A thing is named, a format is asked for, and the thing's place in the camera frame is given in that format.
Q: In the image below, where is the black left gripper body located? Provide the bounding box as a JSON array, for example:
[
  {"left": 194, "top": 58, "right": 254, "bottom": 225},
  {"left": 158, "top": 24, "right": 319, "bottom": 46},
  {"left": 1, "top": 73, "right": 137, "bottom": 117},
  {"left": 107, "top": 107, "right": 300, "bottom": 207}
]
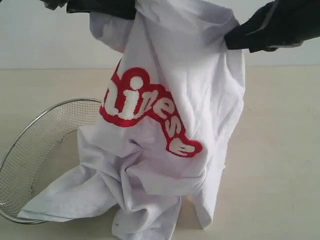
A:
[{"left": 42, "top": 0, "right": 137, "bottom": 20}]

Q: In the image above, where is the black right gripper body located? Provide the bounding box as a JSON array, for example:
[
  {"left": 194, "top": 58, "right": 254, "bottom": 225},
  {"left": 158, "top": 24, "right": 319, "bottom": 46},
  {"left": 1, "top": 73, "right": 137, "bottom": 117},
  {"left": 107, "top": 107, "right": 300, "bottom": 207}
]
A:
[{"left": 247, "top": 0, "right": 320, "bottom": 52}]

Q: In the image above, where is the white t-shirt red logo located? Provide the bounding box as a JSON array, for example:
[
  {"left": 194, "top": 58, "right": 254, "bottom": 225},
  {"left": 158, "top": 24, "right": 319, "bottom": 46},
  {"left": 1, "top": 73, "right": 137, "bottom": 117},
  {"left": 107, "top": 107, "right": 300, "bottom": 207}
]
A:
[{"left": 18, "top": 0, "right": 245, "bottom": 240}]

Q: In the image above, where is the silver wire mesh basket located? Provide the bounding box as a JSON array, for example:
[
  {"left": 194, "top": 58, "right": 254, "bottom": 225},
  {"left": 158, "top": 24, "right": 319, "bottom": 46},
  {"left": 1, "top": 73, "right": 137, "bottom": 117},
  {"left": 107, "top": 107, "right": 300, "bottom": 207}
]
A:
[{"left": 0, "top": 98, "right": 101, "bottom": 224}]

